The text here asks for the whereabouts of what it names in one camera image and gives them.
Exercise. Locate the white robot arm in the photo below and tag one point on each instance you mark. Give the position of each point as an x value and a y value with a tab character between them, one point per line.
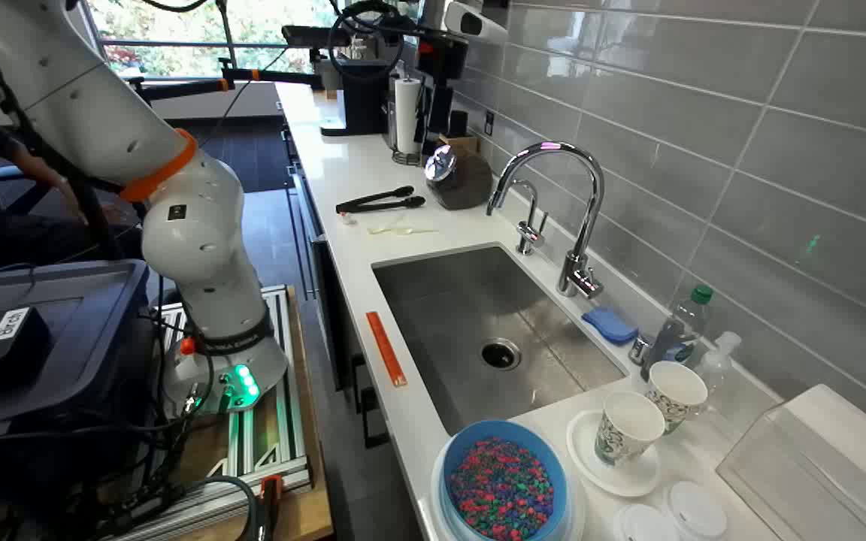
69	102

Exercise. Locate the stainless steel sink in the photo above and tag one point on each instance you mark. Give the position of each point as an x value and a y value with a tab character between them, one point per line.
486	338

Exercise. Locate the white plastic utensil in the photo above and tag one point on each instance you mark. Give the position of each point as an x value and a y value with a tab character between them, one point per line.
392	226

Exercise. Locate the black tongs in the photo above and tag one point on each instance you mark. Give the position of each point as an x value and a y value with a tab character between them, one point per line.
400	196

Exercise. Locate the orange tape strip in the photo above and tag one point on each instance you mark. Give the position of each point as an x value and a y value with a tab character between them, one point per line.
385	348

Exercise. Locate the dark brown bag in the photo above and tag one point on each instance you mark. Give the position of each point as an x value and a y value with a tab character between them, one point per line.
457	179

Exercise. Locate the small chrome faucet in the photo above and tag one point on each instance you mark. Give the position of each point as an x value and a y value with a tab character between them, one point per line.
534	222

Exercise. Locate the paper towel roll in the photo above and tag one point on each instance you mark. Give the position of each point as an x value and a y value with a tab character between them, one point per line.
408	101

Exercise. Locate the blue sponge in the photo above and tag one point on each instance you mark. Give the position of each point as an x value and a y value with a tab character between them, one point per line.
613	326

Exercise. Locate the blue bowl of beads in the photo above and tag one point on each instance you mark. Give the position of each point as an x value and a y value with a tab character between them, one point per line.
504	484

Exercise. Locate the black coffee machine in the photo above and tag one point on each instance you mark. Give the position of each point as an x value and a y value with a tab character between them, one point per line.
363	50

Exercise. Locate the green cap soap bottle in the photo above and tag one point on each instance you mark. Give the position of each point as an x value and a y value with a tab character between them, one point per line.
680	331

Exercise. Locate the white paper plate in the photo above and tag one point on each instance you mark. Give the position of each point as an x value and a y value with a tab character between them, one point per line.
631	478

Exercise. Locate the clear plastic bottle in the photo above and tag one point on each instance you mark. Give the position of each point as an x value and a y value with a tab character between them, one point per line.
716	361

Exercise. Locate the white plastic lid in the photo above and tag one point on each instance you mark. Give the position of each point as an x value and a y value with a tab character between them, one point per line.
697	513
643	525

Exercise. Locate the blue storage bin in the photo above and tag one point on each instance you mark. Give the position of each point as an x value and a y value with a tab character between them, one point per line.
69	338

